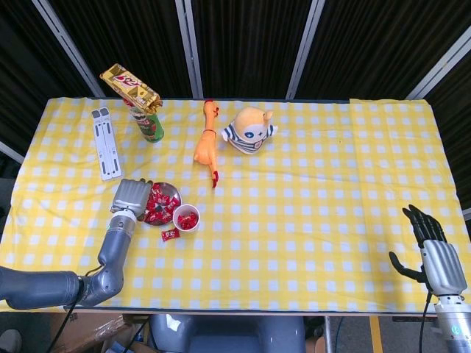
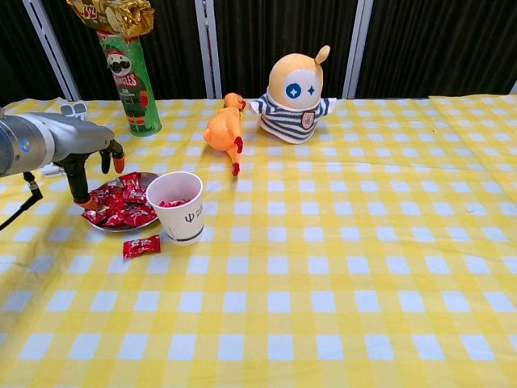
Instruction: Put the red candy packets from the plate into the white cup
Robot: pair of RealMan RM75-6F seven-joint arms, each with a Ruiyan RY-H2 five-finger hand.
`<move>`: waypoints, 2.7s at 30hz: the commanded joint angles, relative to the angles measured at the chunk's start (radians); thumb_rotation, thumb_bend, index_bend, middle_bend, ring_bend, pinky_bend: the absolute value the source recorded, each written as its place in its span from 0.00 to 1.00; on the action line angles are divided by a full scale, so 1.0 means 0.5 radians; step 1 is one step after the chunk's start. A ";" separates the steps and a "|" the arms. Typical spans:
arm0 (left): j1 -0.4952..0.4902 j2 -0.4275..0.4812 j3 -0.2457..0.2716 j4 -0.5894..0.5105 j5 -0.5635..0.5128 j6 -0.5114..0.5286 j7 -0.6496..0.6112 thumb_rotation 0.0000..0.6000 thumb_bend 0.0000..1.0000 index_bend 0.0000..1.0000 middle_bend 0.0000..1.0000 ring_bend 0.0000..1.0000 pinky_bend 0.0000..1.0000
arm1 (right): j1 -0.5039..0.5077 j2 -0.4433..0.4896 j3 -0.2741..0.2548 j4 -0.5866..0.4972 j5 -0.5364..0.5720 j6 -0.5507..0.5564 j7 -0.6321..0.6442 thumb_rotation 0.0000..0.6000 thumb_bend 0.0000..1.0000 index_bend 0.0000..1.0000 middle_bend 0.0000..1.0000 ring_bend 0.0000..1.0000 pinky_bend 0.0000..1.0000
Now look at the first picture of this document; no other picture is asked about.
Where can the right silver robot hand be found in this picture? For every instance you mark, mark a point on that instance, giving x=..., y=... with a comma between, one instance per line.
x=443, y=268

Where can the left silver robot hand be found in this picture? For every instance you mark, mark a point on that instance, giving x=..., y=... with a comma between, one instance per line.
x=130, y=196

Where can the red candy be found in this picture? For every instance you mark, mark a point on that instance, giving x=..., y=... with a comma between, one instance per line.
x=156, y=189
x=192, y=217
x=170, y=234
x=168, y=211
x=162, y=201
x=183, y=220
x=152, y=217

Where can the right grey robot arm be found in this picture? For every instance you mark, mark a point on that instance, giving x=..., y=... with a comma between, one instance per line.
x=454, y=331

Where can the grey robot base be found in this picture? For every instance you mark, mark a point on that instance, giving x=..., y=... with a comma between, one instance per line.
x=228, y=334

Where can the white paper cup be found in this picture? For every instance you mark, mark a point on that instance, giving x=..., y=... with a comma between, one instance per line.
x=176, y=207

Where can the round silver metal plate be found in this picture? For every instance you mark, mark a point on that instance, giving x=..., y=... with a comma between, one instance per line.
x=172, y=190

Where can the white folding stand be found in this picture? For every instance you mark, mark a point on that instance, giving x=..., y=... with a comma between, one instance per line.
x=106, y=147

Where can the green Pringles can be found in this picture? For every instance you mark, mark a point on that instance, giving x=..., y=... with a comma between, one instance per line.
x=149, y=128

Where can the orange rubber chicken toy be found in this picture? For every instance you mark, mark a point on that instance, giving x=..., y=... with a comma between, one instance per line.
x=206, y=147

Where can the gold snack bag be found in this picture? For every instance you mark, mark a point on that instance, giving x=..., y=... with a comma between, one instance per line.
x=127, y=84

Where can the metal table leg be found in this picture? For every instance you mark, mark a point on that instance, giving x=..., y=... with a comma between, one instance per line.
x=328, y=334

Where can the egg-shaped striped plush toy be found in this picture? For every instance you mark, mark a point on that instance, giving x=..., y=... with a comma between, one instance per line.
x=248, y=128

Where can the brown cardboard box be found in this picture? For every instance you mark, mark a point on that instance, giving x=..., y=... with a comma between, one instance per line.
x=92, y=331

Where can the black pleated curtain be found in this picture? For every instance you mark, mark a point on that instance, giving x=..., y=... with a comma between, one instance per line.
x=140, y=36
x=250, y=44
x=460, y=121
x=368, y=44
x=22, y=55

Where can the yellow white checked tablecloth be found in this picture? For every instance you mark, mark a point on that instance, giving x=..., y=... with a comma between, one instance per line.
x=294, y=220

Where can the pale sneaker shoe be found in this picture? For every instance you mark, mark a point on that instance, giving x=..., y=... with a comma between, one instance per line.
x=11, y=340

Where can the white metal frame post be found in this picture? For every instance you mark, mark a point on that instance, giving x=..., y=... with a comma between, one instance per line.
x=189, y=55
x=70, y=48
x=11, y=151
x=303, y=55
x=441, y=62

